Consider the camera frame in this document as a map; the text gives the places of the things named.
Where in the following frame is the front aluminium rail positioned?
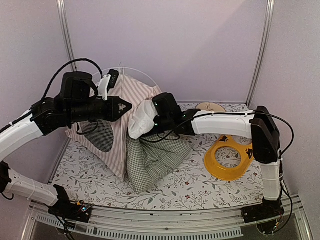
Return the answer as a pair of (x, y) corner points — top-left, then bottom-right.
(22, 195), (315, 240)

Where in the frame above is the beige bowl behind cushion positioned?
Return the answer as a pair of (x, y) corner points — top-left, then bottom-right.
(195, 102), (226, 112)

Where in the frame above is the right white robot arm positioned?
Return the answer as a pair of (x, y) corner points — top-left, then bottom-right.
(146, 92), (283, 218)

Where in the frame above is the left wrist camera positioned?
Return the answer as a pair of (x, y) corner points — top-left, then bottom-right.
(97, 69), (120, 101)

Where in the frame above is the green checkered cushion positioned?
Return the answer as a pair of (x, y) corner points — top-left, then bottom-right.
(126, 135), (193, 193)

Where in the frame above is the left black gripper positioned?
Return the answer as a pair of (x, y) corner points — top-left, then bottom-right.
(67, 95), (133, 123)

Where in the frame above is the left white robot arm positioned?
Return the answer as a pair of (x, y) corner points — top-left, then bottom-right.
(0, 69), (132, 217)

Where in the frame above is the pink striped pet tent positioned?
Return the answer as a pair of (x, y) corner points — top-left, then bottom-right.
(65, 73), (162, 179)

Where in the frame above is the yellow bowl stand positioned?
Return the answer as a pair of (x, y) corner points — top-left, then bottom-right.
(204, 135), (254, 181)

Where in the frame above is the floral table mat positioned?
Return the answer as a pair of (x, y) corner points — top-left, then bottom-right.
(52, 134), (264, 211)

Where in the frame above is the right aluminium frame post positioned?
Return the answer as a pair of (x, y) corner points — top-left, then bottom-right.
(245, 0), (275, 107)

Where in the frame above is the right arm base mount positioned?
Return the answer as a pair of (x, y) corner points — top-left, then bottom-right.
(241, 197), (285, 223)

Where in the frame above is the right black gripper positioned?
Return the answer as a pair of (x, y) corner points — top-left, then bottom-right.
(129, 114), (172, 137)

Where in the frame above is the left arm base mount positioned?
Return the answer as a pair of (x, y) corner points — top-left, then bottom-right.
(48, 184), (92, 223)

